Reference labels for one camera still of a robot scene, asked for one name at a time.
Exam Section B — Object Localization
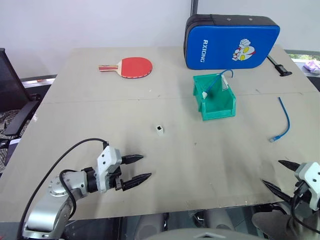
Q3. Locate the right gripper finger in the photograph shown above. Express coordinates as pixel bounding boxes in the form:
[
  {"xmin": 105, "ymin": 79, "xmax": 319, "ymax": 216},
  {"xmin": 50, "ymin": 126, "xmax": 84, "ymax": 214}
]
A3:
[
  {"xmin": 277, "ymin": 159, "xmax": 301, "ymax": 174},
  {"xmin": 260, "ymin": 178, "xmax": 295, "ymax": 204}
]

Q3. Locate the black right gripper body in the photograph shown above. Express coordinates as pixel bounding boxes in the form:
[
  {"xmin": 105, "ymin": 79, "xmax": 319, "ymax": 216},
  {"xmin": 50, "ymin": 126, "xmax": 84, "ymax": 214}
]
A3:
[{"xmin": 292, "ymin": 180, "xmax": 312, "ymax": 204}]

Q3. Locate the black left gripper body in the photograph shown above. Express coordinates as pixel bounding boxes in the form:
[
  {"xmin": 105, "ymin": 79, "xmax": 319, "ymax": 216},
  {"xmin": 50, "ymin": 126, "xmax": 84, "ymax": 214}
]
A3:
[{"xmin": 106, "ymin": 163, "xmax": 126, "ymax": 193}]

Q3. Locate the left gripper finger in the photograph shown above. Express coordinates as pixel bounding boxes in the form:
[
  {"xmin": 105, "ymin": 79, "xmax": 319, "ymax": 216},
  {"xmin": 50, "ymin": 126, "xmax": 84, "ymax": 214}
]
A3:
[
  {"xmin": 121, "ymin": 154, "xmax": 145, "ymax": 165},
  {"xmin": 121, "ymin": 172, "xmax": 153, "ymax": 192}
]

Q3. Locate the small white connector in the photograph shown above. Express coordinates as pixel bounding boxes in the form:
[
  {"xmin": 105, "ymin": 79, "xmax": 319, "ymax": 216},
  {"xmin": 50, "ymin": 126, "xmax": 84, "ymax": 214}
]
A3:
[{"xmin": 154, "ymin": 124, "xmax": 166, "ymax": 137}]

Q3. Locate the green plastic bin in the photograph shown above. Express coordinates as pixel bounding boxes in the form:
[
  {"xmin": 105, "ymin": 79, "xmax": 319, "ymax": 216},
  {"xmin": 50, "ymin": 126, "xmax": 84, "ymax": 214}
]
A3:
[{"xmin": 192, "ymin": 73, "xmax": 237, "ymax": 122}]

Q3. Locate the red table tennis paddle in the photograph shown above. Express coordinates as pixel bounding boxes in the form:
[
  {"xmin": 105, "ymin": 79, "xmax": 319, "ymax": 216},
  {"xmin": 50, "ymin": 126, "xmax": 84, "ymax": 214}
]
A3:
[{"xmin": 97, "ymin": 56, "xmax": 154, "ymax": 80}]

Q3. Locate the purple packet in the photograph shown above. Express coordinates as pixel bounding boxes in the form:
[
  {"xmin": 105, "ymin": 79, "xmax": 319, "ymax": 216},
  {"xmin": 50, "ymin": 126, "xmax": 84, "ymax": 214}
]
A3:
[{"xmin": 302, "ymin": 59, "xmax": 320, "ymax": 74}]

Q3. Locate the patterned cloth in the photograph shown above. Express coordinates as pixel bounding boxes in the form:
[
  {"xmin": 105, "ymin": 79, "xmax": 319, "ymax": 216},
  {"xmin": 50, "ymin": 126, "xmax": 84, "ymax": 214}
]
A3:
[{"xmin": 0, "ymin": 109, "xmax": 35, "ymax": 176}]

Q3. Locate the blue RXIONG padded case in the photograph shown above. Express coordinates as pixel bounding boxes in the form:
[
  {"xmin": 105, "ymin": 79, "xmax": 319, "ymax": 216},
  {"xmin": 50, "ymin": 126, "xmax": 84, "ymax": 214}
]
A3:
[{"xmin": 184, "ymin": 13, "xmax": 281, "ymax": 71}]

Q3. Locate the black office chair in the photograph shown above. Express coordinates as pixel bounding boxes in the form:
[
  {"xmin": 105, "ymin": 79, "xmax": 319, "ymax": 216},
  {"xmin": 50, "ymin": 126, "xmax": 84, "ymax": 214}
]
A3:
[{"xmin": 0, "ymin": 47, "xmax": 42, "ymax": 137}]

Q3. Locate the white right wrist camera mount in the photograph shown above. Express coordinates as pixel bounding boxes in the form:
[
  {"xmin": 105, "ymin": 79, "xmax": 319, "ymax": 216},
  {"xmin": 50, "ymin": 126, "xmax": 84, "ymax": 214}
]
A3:
[{"xmin": 294, "ymin": 161, "xmax": 320, "ymax": 211}]

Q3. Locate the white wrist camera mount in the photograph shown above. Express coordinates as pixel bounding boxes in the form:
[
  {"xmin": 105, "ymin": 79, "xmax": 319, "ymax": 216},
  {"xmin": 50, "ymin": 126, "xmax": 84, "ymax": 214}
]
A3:
[
  {"xmin": 95, "ymin": 145, "xmax": 123, "ymax": 194},
  {"xmin": 294, "ymin": 161, "xmax": 320, "ymax": 211}
]

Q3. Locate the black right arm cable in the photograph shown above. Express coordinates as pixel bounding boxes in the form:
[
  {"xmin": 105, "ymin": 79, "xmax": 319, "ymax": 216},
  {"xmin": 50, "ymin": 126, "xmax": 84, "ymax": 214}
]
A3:
[{"xmin": 290, "ymin": 181, "xmax": 320, "ymax": 229}]

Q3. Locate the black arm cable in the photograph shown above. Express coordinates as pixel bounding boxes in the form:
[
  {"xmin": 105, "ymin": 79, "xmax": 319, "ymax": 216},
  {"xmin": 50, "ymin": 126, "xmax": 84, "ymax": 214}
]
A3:
[
  {"xmin": 16, "ymin": 137, "xmax": 110, "ymax": 240},
  {"xmin": 290, "ymin": 181, "xmax": 320, "ymax": 229}
]

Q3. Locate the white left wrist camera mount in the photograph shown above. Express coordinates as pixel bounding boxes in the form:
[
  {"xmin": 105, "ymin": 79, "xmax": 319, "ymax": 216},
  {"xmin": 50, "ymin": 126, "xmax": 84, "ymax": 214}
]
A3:
[{"xmin": 95, "ymin": 145, "xmax": 123, "ymax": 194}]

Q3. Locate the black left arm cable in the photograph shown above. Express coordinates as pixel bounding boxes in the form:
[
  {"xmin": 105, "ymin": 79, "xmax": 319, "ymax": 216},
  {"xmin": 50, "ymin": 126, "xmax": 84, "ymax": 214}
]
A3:
[{"xmin": 16, "ymin": 137, "xmax": 110, "ymax": 240}]

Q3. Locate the black clamp handle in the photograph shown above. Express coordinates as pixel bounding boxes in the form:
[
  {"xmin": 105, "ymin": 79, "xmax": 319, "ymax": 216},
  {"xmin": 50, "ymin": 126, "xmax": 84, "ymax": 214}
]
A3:
[{"xmin": 266, "ymin": 55, "xmax": 293, "ymax": 78}]

